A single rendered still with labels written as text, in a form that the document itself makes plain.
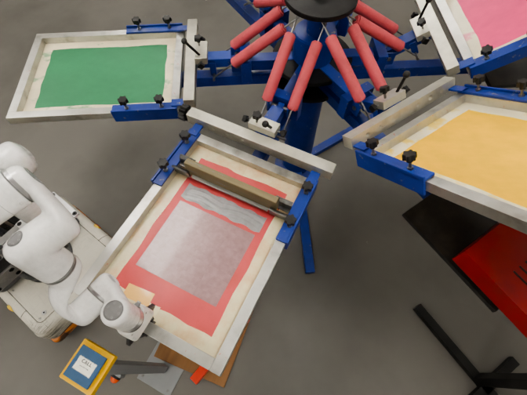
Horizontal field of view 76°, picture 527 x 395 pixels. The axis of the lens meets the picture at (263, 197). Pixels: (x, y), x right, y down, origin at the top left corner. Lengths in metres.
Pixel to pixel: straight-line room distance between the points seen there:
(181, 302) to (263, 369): 1.04
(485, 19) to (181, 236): 1.66
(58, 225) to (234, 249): 0.66
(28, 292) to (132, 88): 1.28
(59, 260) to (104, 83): 1.23
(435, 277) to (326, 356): 0.88
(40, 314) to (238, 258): 1.32
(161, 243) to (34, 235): 0.61
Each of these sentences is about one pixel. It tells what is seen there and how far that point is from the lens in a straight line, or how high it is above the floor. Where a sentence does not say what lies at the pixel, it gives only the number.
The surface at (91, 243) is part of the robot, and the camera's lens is 2.27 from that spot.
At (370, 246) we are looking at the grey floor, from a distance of 2.43.
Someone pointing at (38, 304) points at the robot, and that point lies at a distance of 2.30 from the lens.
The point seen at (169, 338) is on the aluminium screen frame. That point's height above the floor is 1.02.
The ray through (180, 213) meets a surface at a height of 0.97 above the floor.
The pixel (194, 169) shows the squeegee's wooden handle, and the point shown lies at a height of 1.05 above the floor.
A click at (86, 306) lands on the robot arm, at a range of 1.02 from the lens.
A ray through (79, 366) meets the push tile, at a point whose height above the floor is 0.97.
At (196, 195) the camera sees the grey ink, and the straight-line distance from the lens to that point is 1.39.
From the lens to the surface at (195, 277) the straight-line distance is 1.27.
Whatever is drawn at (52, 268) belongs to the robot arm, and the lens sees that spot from 0.87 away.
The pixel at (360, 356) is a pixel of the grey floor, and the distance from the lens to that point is 2.26.
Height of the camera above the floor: 2.19
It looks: 63 degrees down
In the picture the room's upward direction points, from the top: straight up
